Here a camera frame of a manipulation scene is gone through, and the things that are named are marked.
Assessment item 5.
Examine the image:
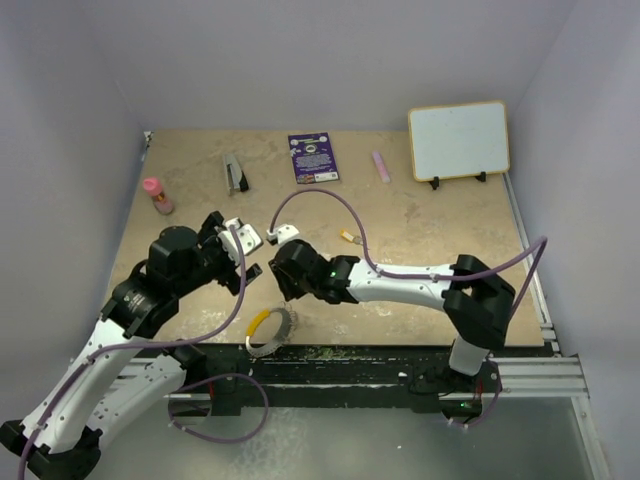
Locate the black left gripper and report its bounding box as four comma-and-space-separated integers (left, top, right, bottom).
173, 211, 261, 297

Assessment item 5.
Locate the key with yellow tag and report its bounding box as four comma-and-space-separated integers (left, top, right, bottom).
340, 229, 363, 245

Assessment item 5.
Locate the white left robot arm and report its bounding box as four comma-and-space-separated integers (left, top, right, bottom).
1, 211, 263, 479

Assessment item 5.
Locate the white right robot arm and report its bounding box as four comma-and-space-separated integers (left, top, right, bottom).
269, 240, 516, 391

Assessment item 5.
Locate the grey black stapler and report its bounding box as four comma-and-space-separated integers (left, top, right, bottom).
223, 153, 250, 196

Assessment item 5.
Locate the pink capped small bottle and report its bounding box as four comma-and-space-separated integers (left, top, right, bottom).
142, 177, 174, 215

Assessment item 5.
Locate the purple printed card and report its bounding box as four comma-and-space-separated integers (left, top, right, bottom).
287, 132, 340, 185

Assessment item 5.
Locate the pink eraser stick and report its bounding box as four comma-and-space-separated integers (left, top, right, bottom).
372, 151, 391, 184

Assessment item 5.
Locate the small whiteboard on stand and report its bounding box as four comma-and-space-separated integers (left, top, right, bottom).
408, 100, 511, 190

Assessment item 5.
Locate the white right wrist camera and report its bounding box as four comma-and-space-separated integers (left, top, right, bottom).
266, 224, 300, 247

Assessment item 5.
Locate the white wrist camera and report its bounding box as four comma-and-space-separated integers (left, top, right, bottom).
217, 217, 263, 266
266, 224, 300, 247

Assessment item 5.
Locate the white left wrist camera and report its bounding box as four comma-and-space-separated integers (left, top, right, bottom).
217, 217, 263, 266

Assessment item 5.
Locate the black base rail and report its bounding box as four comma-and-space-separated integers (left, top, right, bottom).
175, 344, 502, 421

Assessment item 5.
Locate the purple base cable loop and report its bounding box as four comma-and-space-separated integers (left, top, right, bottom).
167, 369, 270, 444

